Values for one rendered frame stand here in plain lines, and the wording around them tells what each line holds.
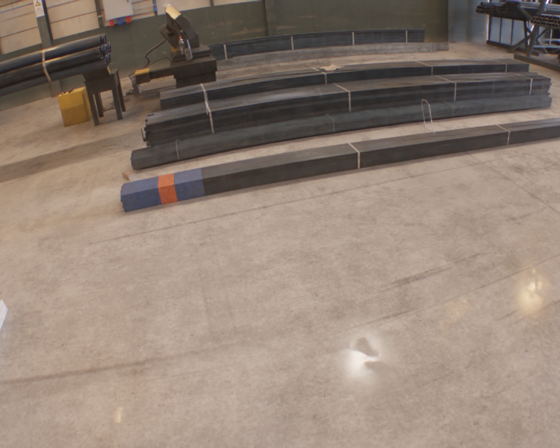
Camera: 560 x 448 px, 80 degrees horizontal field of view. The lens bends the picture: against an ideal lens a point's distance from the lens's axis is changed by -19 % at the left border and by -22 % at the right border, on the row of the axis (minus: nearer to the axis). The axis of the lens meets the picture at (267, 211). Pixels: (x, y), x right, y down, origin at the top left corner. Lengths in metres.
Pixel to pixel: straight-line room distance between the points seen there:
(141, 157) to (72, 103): 3.17
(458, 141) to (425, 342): 2.56
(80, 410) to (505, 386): 2.03
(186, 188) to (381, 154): 1.76
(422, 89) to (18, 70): 5.09
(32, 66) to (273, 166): 3.35
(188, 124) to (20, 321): 2.69
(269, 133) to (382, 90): 1.52
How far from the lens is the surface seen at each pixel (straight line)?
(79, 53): 5.17
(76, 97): 7.10
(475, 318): 2.29
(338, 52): 9.86
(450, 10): 13.81
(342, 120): 4.52
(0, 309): 2.89
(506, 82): 6.26
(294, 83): 5.16
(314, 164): 3.52
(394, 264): 2.55
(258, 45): 9.57
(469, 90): 5.76
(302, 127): 4.37
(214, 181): 3.40
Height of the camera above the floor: 1.57
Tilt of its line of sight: 31 degrees down
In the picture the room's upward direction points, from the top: 6 degrees counter-clockwise
